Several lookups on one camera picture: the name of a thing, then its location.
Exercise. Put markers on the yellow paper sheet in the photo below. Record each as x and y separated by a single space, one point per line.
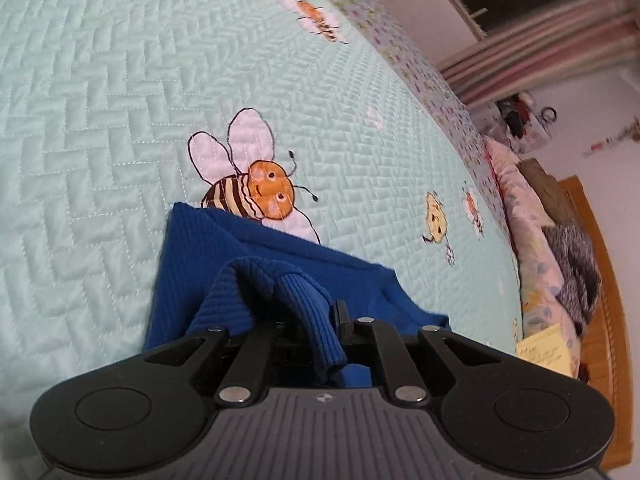
547 349

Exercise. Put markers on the blue knit sweater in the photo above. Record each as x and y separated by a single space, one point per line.
217 269

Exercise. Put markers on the pink curtain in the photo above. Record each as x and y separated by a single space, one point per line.
571 39

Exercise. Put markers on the dark patterned garment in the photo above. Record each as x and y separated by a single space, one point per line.
573 251

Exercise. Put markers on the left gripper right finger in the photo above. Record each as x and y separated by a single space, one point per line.
378 346

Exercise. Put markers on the bee pattern quilted bedspread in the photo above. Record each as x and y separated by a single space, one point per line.
98 101

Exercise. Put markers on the floral pink pillow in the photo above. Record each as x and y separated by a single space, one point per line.
540 276

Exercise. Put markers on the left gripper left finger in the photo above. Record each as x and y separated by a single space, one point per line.
242 383

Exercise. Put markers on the olive brown pillow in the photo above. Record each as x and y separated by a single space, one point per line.
556 204

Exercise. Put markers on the wooden headboard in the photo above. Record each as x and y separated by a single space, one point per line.
605 347

